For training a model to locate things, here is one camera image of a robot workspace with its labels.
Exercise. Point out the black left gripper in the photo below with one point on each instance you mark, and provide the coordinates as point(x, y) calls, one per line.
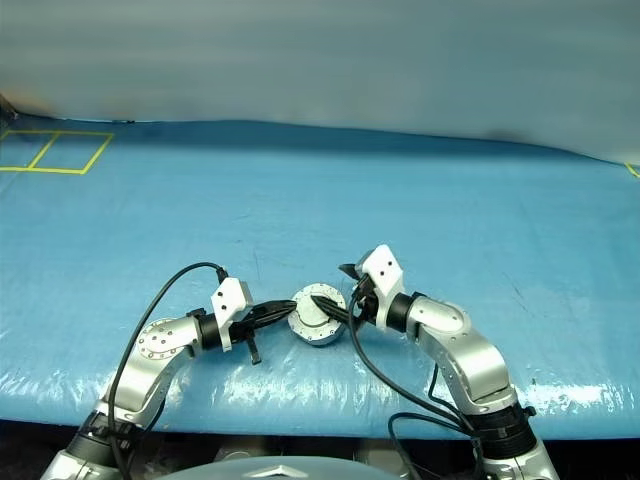
point(246, 330)

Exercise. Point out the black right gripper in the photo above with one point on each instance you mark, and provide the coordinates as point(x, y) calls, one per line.
point(365, 300)

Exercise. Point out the silver round motor lid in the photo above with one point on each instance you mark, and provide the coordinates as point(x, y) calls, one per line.
point(306, 318)

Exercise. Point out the silver motor housing copper windings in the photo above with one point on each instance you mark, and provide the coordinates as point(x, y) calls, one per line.
point(320, 339)

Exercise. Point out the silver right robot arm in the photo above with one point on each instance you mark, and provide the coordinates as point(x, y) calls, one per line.
point(470, 350)

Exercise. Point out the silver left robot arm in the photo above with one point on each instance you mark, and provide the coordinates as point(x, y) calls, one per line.
point(160, 340)

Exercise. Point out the blue plastic table cover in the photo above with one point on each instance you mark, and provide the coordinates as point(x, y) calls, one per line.
point(350, 200)

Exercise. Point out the dark blurry object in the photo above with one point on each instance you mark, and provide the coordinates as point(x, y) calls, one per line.
point(6, 107)

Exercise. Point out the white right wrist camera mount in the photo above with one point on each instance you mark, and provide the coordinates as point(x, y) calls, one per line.
point(382, 270)

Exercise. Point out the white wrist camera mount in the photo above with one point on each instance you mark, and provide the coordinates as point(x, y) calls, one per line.
point(382, 270)
point(230, 297)

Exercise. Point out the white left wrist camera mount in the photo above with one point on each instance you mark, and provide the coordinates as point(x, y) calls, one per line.
point(230, 297)

